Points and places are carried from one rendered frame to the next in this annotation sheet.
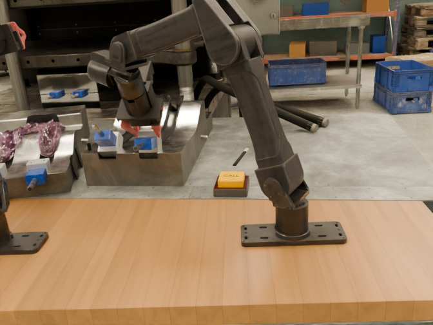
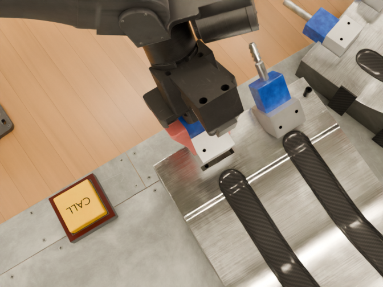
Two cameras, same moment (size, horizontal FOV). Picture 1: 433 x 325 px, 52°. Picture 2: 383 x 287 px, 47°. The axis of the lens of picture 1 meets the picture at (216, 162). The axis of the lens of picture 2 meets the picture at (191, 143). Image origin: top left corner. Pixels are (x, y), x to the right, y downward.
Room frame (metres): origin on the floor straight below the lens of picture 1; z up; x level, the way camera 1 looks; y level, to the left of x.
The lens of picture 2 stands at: (1.19, 0.05, 1.50)
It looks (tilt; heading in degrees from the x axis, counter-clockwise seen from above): 73 degrees down; 146
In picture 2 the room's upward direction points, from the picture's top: 7 degrees counter-clockwise
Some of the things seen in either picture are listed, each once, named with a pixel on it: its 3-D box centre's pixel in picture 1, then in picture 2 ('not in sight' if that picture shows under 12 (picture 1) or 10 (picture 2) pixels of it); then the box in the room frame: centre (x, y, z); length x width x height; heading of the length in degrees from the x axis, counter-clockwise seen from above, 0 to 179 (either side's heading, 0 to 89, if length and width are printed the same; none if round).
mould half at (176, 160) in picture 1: (156, 131); (328, 272); (1.30, 0.17, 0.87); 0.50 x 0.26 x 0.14; 171
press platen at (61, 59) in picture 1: (89, 62); not in sight; (2.26, 0.60, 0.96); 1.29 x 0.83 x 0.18; 81
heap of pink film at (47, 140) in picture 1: (33, 132); not in sight; (1.27, 0.53, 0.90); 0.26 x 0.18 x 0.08; 8
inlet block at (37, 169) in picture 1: (35, 178); (316, 23); (1.01, 0.44, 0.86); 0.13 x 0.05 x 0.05; 8
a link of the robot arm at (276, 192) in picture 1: (286, 187); not in sight; (0.76, -0.13, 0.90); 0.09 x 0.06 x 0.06; 146
